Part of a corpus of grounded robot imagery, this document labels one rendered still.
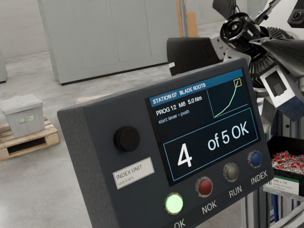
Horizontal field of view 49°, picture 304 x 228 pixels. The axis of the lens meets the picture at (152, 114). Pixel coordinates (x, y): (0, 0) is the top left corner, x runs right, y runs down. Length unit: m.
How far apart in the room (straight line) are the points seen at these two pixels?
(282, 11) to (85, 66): 5.36
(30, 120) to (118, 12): 3.54
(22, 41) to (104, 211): 12.75
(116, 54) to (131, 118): 6.34
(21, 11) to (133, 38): 6.95
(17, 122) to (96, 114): 3.39
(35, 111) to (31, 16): 9.53
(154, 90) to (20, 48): 12.76
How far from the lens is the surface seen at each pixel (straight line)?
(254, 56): 1.24
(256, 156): 0.49
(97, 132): 0.36
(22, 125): 3.76
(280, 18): 1.53
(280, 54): 1.06
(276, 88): 1.18
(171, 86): 0.41
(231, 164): 0.47
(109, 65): 6.69
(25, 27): 13.08
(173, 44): 1.42
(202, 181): 0.43
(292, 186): 0.97
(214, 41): 1.30
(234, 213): 2.27
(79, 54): 6.55
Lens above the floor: 1.35
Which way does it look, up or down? 19 degrees down
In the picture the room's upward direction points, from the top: 8 degrees counter-clockwise
